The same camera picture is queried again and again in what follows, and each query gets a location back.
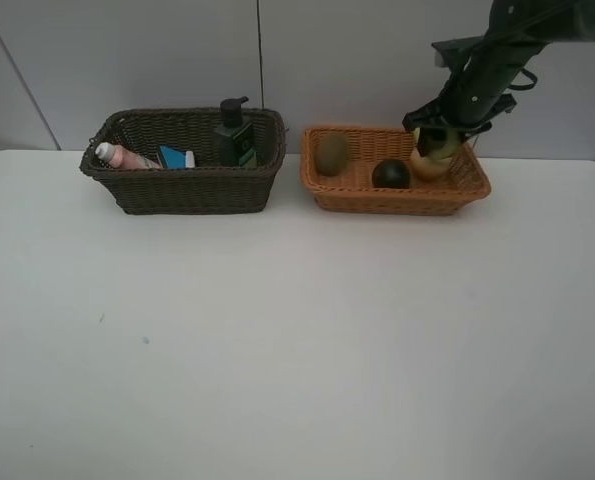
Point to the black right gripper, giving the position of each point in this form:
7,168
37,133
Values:
430,116

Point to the half avocado with pit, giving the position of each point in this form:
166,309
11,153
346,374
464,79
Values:
437,144

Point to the orange peach fruit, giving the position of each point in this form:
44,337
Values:
428,169

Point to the dark purple mangosteen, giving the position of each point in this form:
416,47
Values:
391,174

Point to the brown kiwi fruit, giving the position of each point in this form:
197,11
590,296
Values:
332,154

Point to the dark green pump bottle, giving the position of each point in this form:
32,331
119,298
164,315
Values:
235,135

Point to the white red marker pen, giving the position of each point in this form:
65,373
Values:
189,160

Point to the black whiteboard eraser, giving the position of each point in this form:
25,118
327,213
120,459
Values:
170,158

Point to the pink liquid bottle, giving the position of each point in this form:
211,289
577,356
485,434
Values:
118,157

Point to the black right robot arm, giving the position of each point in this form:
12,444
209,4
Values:
485,70

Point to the orange wicker basket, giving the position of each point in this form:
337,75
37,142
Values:
352,191

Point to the dark brown wicker basket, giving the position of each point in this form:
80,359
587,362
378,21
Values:
207,189

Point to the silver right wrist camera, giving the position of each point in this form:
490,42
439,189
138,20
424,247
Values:
454,54

